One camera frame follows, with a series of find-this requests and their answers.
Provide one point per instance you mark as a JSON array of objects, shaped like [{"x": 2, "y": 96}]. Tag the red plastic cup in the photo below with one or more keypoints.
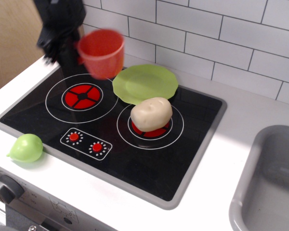
[{"x": 102, "y": 53}]

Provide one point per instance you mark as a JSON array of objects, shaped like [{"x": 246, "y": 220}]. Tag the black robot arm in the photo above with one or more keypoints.
[{"x": 61, "y": 20}]

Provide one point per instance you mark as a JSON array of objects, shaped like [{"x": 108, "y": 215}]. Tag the green plastic plate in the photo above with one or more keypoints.
[{"x": 140, "y": 82}]

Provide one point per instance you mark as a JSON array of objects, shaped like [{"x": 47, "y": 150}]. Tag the beige toy potato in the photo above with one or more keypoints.
[{"x": 151, "y": 114}]

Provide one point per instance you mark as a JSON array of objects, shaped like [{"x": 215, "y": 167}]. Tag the black toy stove top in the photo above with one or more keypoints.
[{"x": 81, "y": 121}]

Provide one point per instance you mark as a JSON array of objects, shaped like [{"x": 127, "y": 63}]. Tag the green toy pear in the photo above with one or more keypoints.
[{"x": 27, "y": 148}]

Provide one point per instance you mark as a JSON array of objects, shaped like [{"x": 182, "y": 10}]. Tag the grey oven front panel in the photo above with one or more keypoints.
[{"x": 49, "y": 211}]

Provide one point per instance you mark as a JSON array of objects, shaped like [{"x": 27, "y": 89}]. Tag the grey sink basin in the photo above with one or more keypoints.
[{"x": 261, "y": 199}]

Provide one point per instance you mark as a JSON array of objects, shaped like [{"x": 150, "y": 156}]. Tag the grey oven knob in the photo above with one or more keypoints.
[{"x": 10, "y": 189}]

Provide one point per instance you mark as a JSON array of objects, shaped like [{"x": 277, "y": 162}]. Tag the wooden side panel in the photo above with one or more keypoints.
[{"x": 20, "y": 26}]

